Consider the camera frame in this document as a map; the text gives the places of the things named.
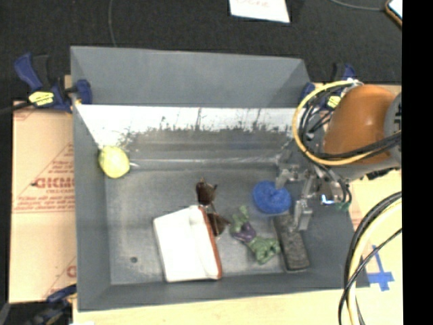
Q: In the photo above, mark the brown cardboard board, red print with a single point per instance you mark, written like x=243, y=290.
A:
x=40, y=215

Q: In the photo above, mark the dark brown toy animal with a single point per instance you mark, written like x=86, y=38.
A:
x=205, y=192

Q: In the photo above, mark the dark grey flat block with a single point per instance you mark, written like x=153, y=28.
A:
x=292, y=249

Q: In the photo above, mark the grey metal bin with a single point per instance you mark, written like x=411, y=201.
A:
x=142, y=198

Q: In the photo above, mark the yellow-green ball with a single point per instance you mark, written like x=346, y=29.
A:
x=114, y=162

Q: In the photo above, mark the blue round sponge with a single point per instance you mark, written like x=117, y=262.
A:
x=270, y=200

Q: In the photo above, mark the green toy figure, purple trousers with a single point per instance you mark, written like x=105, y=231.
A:
x=260, y=245

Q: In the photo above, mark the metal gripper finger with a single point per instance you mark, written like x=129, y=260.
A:
x=302, y=217
x=283, y=178

